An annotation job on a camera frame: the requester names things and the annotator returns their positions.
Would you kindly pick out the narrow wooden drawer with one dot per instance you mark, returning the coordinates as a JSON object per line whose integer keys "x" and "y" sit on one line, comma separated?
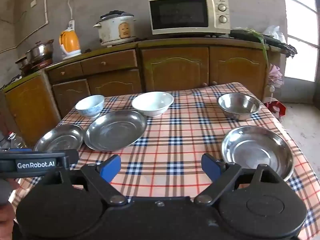
{"x": 65, "y": 73}

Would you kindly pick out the small dark pot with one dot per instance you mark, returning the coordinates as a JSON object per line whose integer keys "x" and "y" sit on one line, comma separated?
{"x": 22, "y": 62}

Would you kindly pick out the window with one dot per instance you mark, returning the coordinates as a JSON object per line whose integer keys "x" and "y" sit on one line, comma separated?
{"x": 300, "y": 55}

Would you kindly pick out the white wall switch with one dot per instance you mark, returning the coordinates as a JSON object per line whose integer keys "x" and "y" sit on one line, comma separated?
{"x": 33, "y": 4}

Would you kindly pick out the black gas stove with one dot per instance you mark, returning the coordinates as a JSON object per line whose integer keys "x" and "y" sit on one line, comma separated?
{"x": 240, "y": 33}

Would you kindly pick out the orange electric kettle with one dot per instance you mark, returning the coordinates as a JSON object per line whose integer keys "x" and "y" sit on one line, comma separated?
{"x": 71, "y": 42}

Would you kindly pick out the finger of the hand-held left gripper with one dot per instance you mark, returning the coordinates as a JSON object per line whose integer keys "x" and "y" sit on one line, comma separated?
{"x": 67, "y": 158}

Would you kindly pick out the green onion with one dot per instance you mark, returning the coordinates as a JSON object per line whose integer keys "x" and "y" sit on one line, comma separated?
{"x": 265, "y": 50}

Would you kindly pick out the plaid tablecloth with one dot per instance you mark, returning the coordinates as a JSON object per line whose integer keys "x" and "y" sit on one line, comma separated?
{"x": 175, "y": 142}

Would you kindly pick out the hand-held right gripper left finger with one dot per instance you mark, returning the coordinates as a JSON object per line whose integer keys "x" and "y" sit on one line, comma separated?
{"x": 110, "y": 168}

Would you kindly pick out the steel cooking pot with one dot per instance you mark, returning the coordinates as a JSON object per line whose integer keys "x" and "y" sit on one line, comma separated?
{"x": 40, "y": 51}

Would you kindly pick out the white wall conduit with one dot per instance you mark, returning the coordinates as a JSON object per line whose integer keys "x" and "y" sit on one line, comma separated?
{"x": 45, "y": 5}

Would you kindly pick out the wide short cabinet door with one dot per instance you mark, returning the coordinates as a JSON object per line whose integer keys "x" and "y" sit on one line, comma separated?
{"x": 115, "y": 83}

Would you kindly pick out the white power strip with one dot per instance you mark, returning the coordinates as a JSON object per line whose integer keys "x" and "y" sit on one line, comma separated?
{"x": 71, "y": 25}

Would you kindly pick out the small steel plate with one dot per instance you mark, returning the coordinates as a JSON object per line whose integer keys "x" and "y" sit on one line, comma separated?
{"x": 60, "y": 137}

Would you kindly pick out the small cabinet door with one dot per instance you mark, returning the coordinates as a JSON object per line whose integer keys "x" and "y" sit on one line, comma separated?
{"x": 70, "y": 97}

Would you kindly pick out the white rice cooker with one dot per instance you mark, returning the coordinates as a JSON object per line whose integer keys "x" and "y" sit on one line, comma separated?
{"x": 112, "y": 30}

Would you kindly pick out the red bag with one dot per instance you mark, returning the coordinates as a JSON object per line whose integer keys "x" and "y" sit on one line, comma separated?
{"x": 277, "y": 108}

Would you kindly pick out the large white bowl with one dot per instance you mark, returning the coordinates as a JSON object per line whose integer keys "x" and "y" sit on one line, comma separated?
{"x": 152, "y": 105}

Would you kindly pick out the red induction cooker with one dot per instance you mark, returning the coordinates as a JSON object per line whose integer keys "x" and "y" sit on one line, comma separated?
{"x": 42, "y": 64}

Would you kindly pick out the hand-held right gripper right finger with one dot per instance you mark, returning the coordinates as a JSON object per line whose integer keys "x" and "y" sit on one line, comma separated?
{"x": 211, "y": 167}

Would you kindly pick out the steel bowl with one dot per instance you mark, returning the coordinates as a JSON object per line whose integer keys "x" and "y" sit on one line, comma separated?
{"x": 238, "y": 105}

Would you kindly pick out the pink plastic bag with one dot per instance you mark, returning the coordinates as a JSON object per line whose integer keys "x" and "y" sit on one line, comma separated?
{"x": 275, "y": 73}

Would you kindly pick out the clear plastic bag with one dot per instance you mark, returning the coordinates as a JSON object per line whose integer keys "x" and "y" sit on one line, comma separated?
{"x": 275, "y": 33}

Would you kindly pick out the wooden side cabinet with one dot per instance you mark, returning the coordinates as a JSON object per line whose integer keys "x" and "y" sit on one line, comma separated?
{"x": 27, "y": 110}

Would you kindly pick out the wide wooden drawer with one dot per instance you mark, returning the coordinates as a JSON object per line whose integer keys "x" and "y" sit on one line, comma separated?
{"x": 107, "y": 62}

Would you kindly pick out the tall arched cabinet door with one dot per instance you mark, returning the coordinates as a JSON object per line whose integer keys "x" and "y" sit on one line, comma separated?
{"x": 175, "y": 70}
{"x": 237, "y": 67}

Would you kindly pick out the person's left hand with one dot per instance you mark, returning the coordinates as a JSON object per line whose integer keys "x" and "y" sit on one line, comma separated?
{"x": 6, "y": 217}

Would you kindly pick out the clear plastic bottle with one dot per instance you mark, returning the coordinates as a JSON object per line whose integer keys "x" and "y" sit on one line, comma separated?
{"x": 15, "y": 142}

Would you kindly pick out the large steel plate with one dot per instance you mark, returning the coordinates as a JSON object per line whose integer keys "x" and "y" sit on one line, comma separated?
{"x": 115, "y": 130}
{"x": 257, "y": 150}

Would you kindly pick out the blue patterned white bowl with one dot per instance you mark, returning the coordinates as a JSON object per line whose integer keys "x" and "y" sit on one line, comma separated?
{"x": 90, "y": 107}

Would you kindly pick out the cream microwave oven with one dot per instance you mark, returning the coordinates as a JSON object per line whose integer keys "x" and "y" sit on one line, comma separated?
{"x": 180, "y": 12}

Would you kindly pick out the wooden kitchen cabinet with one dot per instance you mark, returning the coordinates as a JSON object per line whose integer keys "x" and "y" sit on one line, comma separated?
{"x": 175, "y": 65}

